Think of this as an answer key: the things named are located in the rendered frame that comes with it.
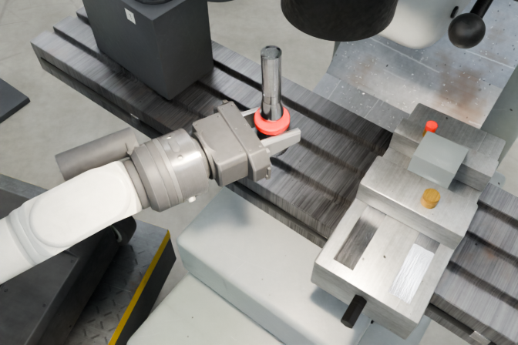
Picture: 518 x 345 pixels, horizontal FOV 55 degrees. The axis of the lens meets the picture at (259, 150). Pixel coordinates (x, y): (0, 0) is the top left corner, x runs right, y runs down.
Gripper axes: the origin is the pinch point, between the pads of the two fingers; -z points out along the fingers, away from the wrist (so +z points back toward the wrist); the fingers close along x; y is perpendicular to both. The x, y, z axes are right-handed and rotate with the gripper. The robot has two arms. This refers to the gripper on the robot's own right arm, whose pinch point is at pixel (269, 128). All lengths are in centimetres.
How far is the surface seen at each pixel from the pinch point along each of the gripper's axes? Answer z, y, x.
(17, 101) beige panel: 43, 111, 146
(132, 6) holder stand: 7.5, -1.3, 31.9
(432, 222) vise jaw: -13.8, 6.6, -19.6
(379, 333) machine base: -30, 94, -14
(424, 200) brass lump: -14.1, 5.0, -17.0
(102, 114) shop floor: 12, 114, 124
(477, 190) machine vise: -25.4, 10.1, -17.5
